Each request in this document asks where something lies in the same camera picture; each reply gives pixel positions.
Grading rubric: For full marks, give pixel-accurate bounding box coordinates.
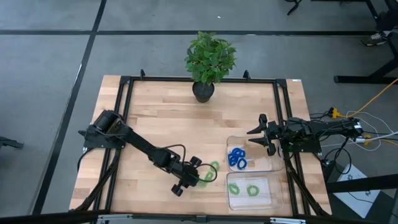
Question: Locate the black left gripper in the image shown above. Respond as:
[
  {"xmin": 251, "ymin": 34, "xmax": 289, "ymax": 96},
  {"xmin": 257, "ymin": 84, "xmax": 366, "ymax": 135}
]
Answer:
[{"xmin": 170, "ymin": 156, "xmax": 208, "ymax": 197}]

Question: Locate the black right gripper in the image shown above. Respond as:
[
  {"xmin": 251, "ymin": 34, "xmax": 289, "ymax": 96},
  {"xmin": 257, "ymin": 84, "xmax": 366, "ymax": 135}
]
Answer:
[{"xmin": 247, "ymin": 113, "xmax": 280, "ymax": 157}]

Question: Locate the clear plastic bin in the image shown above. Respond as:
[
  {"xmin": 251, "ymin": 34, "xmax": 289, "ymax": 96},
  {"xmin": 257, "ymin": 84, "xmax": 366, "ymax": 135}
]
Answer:
[
  {"xmin": 226, "ymin": 170, "xmax": 284, "ymax": 212},
  {"xmin": 226, "ymin": 135, "xmax": 284, "ymax": 174}
]

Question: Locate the green potted plant black pot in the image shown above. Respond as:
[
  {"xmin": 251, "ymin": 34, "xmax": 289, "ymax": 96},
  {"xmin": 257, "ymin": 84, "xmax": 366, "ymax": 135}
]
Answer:
[{"xmin": 184, "ymin": 30, "xmax": 238, "ymax": 103}]

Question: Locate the black floor beam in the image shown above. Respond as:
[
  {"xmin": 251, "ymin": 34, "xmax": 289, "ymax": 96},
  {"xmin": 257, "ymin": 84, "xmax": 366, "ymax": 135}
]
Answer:
[{"xmin": 326, "ymin": 173, "xmax": 398, "ymax": 194}]

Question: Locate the white cardboard box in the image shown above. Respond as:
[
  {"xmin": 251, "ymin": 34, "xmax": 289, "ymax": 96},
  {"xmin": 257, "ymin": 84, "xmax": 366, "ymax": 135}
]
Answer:
[{"xmin": 336, "ymin": 164, "xmax": 382, "ymax": 219}]

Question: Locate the black chair foot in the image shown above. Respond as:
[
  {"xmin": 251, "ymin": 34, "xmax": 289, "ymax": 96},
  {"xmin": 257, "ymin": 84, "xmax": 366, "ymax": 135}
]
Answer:
[{"xmin": 285, "ymin": 0, "xmax": 303, "ymax": 16}]

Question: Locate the person's foot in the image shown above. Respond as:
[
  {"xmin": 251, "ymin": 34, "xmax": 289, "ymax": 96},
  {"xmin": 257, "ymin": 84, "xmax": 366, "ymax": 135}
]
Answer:
[{"xmin": 360, "ymin": 30, "xmax": 388, "ymax": 47}]

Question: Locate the black stand foot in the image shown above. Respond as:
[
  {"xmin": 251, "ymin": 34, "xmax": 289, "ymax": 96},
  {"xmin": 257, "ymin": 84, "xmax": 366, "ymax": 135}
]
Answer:
[{"xmin": 0, "ymin": 136, "xmax": 24, "ymax": 150}]

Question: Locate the yellow power cable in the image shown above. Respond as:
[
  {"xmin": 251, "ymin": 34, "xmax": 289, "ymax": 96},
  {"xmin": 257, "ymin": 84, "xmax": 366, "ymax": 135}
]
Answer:
[{"xmin": 328, "ymin": 77, "xmax": 398, "ymax": 121}]

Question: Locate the black aluminium table frame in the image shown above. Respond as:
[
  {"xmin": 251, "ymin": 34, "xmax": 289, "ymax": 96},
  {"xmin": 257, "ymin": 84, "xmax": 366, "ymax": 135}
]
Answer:
[{"xmin": 70, "ymin": 68, "xmax": 332, "ymax": 224}]

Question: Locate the white cable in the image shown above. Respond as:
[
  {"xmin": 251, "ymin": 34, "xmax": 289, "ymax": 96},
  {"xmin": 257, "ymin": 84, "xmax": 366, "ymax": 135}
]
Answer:
[{"xmin": 320, "ymin": 110, "xmax": 398, "ymax": 152}]

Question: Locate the black table leg frame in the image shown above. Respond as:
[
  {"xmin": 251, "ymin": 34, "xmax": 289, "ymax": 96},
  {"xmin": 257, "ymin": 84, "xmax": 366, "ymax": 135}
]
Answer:
[{"xmin": 334, "ymin": 0, "xmax": 398, "ymax": 85}]

